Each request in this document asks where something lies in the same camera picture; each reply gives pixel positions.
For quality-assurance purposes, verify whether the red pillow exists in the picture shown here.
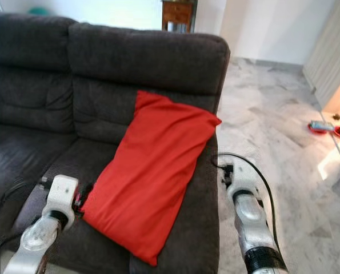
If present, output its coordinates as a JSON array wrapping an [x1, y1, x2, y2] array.
[[82, 90, 223, 267]]

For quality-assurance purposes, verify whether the brown fabric sofa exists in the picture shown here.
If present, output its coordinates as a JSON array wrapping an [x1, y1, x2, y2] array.
[[0, 13, 231, 274]]

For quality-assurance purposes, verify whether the white louvered panel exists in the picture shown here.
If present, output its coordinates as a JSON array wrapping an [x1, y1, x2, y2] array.
[[302, 0, 340, 109]]

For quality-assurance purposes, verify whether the brown wooden cabinet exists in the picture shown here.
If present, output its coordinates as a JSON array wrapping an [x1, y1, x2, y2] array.
[[161, 0, 198, 33]]

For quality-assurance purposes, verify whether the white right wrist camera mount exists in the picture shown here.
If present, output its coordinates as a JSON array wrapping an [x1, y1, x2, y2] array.
[[225, 164, 259, 200]]

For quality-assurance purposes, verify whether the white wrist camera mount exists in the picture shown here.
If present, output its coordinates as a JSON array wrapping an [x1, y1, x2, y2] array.
[[45, 175, 81, 228], [225, 164, 259, 200]]

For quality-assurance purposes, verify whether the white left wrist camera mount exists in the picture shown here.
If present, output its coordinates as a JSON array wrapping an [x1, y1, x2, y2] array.
[[45, 175, 81, 228]]

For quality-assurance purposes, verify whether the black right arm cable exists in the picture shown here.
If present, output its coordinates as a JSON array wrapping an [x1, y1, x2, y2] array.
[[211, 152, 279, 252]]

